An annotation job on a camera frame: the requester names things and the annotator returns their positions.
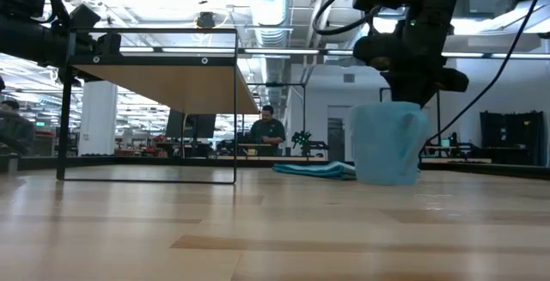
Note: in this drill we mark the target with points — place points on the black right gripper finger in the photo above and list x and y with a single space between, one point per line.
410 87

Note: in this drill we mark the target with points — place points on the light blue mug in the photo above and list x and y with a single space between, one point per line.
386 143

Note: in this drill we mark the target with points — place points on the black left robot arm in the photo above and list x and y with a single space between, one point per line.
26 36

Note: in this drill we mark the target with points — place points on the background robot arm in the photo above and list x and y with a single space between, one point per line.
306 141

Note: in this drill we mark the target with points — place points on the white room column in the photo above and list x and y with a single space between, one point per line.
98 117

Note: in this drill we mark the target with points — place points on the wooden box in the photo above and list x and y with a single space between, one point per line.
172 83

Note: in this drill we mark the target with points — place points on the black ceiling-mounted device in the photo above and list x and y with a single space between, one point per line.
205 20

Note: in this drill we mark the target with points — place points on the black storage cabinet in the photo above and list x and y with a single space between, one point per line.
511 137

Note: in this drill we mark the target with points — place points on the black background monitor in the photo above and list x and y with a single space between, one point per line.
191 125

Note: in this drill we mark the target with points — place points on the blue folded cloth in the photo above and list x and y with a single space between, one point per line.
318 170

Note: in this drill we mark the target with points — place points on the person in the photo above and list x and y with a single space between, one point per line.
15 131
267 131

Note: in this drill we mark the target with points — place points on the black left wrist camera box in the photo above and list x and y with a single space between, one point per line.
85 16

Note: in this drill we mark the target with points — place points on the black aluminium table frame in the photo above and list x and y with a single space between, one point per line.
472 167

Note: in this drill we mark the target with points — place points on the silver ceiling air duct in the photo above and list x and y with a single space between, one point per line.
268 6

